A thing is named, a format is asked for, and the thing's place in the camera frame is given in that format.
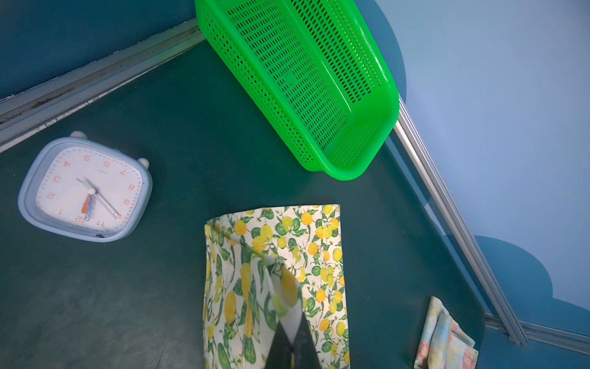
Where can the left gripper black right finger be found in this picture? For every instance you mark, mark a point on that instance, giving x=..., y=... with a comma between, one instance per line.
x=304, y=353

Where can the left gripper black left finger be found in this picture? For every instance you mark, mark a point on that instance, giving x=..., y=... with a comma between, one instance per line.
x=280, y=353

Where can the green lemon print skirt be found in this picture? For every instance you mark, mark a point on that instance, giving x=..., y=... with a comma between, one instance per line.
x=264, y=266

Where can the pastel floral skirt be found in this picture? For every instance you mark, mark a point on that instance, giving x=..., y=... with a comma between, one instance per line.
x=443, y=344

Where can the green plastic basket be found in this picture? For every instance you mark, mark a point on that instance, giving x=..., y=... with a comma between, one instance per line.
x=315, y=72

